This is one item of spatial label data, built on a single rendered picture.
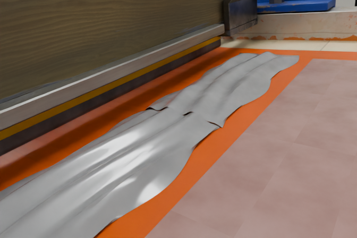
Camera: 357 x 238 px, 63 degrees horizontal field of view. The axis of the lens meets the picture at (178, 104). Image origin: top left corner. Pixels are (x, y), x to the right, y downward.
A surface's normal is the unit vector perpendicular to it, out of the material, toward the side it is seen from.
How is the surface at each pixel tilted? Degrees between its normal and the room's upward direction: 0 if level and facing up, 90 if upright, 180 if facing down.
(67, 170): 33
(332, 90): 0
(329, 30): 90
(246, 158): 0
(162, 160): 26
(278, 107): 0
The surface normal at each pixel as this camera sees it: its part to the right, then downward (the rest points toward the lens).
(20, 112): 0.80, 0.14
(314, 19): -0.58, 0.38
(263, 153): -0.12, -0.91
